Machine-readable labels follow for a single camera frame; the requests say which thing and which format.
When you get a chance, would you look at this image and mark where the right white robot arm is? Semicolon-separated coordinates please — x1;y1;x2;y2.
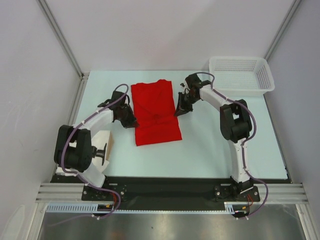
174;72;257;201

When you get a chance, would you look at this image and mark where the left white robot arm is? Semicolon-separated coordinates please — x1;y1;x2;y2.
54;90;139;200

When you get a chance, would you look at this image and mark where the white slotted cable duct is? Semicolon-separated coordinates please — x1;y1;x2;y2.
46;201;251;215

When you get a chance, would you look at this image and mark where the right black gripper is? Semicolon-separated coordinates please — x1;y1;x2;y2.
174;92;200;117

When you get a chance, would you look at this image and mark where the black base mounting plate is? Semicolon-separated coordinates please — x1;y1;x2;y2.
51;176;292;212

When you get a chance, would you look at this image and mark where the red t shirt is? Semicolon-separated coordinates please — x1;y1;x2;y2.
131;79;182;146

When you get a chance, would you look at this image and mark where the white perforated plastic basket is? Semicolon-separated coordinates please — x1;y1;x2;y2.
208;56;275;97

